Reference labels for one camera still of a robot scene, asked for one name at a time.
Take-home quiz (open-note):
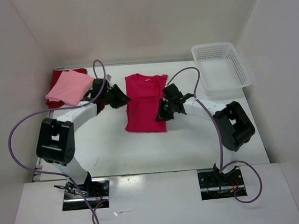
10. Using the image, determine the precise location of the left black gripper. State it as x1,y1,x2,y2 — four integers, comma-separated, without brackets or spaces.
101,83,132,110

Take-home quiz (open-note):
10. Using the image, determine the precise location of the magenta t shirt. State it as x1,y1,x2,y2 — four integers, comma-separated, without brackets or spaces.
125,73,168,133

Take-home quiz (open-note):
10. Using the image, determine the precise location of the light pink t shirt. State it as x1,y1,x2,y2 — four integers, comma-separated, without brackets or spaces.
43,68,96,108

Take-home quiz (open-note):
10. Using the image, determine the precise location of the dark red t shirt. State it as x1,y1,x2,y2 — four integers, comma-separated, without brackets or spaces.
44,67,90,110

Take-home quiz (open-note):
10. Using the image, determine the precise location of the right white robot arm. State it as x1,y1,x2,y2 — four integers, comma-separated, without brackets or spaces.
156,93,255,185

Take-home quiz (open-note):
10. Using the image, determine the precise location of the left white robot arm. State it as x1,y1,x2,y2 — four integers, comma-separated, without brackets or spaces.
36,84,131,197

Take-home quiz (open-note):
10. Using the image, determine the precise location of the white plastic basket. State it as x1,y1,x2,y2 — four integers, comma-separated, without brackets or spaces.
191,42,252,95

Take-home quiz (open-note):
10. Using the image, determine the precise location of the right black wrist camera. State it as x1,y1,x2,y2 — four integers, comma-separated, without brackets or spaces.
162,84,183,101

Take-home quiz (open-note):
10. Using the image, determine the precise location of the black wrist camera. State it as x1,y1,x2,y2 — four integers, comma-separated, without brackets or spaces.
91,78,109,97
162,84,183,101

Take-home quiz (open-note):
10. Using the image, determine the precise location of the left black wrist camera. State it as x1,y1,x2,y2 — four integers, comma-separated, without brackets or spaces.
91,78,109,97

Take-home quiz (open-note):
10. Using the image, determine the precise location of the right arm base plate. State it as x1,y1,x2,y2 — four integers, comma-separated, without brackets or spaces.
197,168,247,201

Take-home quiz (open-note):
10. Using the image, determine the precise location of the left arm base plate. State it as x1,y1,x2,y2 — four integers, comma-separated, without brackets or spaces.
54,177,109,211

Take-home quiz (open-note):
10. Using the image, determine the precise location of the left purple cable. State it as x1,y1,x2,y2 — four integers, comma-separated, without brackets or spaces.
4,59,115,224

